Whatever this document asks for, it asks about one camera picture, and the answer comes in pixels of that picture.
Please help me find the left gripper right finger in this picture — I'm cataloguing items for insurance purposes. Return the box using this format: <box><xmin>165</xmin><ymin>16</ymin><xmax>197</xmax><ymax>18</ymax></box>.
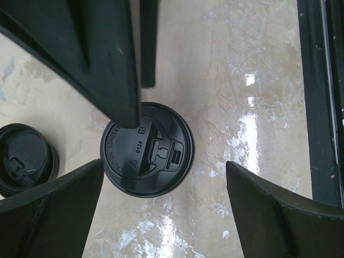
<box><xmin>226</xmin><ymin>161</ymin><xmax>343</xmax><ymax>257</ymax></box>

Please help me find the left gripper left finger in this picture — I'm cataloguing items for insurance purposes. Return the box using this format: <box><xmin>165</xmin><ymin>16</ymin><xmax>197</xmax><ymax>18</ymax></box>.
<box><xmin>1</xmin><ymin>159</ymin><xmax>104</xmax><ymax>257</ymax></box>

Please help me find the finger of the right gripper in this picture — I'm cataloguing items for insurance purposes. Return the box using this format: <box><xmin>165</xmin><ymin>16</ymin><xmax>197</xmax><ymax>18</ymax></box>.
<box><xmin>1</xmin><ymin>1</ymin><xmax>140</xmax><ymax>128</ymax></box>
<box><xmin>140</xmin><ymin>0</ymin><xmax>160</xmax><ymax>88</ymax></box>

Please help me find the black cup lid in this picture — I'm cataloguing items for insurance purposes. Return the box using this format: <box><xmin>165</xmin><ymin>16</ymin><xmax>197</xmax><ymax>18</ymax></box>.
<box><xmin>1</xmin><ymin>123</ymin><xmax>60</xmax><ymax>198</ymax></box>
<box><xmin>100</xmin><ymin>102</ymin><xmax>196</xmax><ymax>198</ymax></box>

